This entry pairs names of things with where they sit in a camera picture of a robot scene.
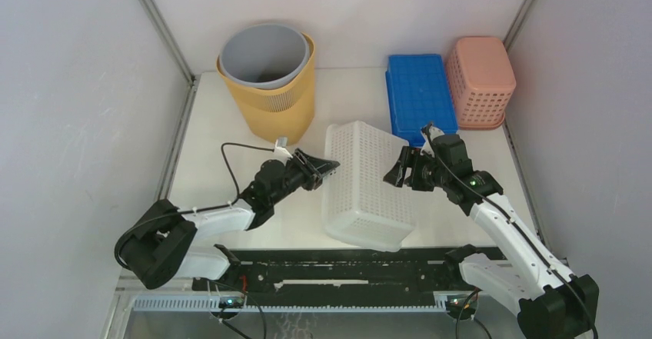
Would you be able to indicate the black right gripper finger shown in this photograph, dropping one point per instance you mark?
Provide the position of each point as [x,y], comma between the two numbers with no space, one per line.
[398,176]
[405,159]

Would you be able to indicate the aluminium frame rail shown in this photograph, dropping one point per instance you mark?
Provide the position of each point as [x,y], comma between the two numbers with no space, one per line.
[176,93]
[509,41]

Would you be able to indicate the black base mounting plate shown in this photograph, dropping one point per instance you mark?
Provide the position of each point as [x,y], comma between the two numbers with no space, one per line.
[410,277]

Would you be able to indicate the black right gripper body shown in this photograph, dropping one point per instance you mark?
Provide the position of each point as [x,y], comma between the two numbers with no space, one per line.
[425,174]

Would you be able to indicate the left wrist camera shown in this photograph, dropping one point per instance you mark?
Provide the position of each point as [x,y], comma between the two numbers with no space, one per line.
[280,148]

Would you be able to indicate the grey bin liner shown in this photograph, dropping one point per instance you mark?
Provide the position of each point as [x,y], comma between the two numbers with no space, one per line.
[264,56]

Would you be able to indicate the yellow ribbed waste bin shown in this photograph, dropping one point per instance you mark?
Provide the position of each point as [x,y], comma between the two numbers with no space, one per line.
[283,112]

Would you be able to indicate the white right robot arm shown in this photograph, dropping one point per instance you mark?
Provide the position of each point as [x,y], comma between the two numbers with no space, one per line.
[547,298]

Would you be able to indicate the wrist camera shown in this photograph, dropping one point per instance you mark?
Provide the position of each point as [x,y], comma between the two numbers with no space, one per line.
[280,148]
[429,133]

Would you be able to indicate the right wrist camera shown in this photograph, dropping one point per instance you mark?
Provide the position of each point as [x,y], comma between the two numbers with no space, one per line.
[429,133]

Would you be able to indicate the aluminium frame rail right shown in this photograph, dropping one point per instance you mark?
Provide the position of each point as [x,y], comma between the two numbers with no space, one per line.
[509,41]

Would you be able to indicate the blue compartment tray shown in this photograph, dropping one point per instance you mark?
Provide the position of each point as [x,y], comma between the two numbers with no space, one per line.
[418,93]

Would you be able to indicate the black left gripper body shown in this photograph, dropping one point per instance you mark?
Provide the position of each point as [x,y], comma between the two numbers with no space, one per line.
[295,177]

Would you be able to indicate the pink perforated plastic basket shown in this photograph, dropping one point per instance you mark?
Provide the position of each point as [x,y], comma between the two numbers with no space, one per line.
[481,80]

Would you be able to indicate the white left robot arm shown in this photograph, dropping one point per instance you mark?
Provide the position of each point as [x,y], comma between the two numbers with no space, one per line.
[163,244]

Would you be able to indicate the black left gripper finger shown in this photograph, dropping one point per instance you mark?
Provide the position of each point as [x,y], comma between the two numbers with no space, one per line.
[318,172]
[310,162]

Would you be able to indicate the white perforated plastic basket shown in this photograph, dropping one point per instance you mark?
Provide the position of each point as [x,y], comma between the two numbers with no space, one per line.
[358,207]

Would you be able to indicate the aluminium frame rail left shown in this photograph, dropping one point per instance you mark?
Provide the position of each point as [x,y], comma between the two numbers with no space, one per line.
[176,93]

